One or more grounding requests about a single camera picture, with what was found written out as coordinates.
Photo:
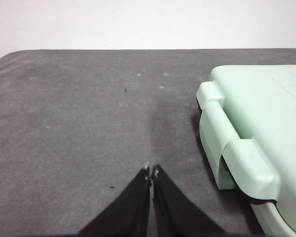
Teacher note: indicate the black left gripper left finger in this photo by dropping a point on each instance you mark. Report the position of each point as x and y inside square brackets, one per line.
[128, 214]

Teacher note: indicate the mint green hinged grill cover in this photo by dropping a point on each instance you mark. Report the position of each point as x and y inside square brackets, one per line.
[261, 103]

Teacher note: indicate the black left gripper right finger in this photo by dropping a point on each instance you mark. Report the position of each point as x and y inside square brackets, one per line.
[175, 214]

